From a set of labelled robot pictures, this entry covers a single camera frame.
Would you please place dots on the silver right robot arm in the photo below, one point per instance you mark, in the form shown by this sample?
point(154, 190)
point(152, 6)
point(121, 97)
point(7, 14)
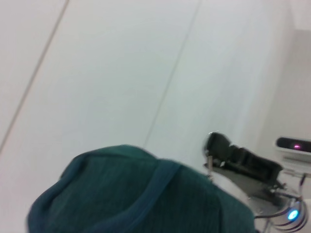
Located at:
point(289, 216)

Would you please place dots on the silver depth camera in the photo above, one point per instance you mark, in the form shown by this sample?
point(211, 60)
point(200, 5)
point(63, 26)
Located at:
point(295, 148)

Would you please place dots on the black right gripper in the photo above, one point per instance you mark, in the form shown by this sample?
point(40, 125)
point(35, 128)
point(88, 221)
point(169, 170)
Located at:
point(252, 165)

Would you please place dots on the dark teal insulated lunch bag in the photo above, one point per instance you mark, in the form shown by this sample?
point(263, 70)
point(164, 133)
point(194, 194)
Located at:
point(133, 194)

